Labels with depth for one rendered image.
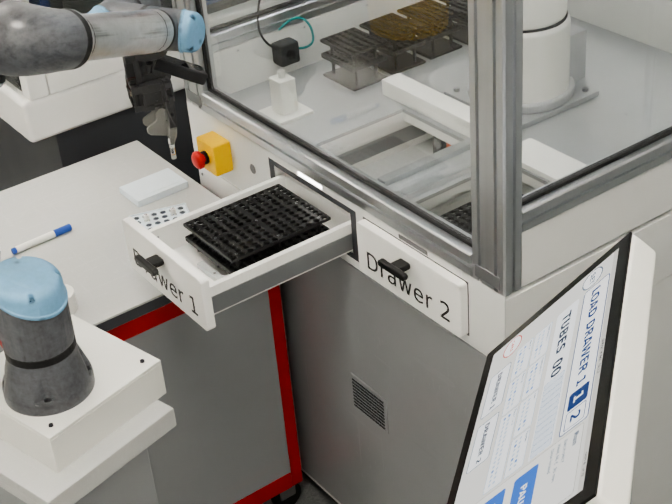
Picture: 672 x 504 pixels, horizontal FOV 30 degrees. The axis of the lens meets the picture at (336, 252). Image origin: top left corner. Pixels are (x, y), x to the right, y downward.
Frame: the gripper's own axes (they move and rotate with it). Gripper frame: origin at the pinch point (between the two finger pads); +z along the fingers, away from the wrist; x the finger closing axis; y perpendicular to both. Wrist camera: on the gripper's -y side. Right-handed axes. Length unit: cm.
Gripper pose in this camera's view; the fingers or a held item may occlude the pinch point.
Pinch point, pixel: (173, 136)
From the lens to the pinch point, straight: 258.0
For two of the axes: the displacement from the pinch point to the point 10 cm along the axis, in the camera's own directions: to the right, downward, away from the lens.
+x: 3.2, 5.0, -8.0
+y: -9.4, 2.4, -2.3
